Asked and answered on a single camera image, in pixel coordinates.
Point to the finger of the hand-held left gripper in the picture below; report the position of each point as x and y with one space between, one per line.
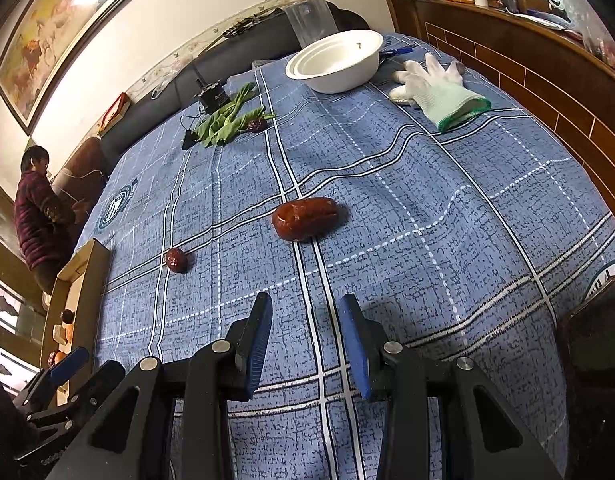
95 382
70 364

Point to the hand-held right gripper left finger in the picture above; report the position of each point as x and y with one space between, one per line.
255 355

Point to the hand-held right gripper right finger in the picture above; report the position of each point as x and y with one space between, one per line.
356 355

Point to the cardboard box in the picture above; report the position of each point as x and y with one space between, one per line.
87 280

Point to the large red date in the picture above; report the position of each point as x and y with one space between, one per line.
305 217

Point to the orange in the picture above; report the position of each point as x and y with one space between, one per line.
61 357

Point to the small red date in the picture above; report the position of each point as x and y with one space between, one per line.
176 260

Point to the blue plaid bedsheet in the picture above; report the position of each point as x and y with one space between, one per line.
437 210

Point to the brown leather armchair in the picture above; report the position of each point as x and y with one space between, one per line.
85 167

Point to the small black adapter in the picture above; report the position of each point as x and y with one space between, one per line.
189 140

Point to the dark red date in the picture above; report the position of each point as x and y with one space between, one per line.
257 126

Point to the green leafy vegetable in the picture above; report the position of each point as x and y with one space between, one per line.
222 122

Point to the small red framed picture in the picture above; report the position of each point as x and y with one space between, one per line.
113 112

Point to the dark grey sofa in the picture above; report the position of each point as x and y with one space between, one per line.
157 110

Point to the black electronic device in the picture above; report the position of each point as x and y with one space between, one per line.
211 94

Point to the white work glove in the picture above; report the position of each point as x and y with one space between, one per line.
440 92

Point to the white bowl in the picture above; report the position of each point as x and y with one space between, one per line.
337 62

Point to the blue pen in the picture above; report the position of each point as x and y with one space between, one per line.
397 52

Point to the wooden cabinet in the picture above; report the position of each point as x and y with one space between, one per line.
537 85

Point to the clear plastic container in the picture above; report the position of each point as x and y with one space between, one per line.
310 22

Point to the framed wall painting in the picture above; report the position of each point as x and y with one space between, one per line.
62 25

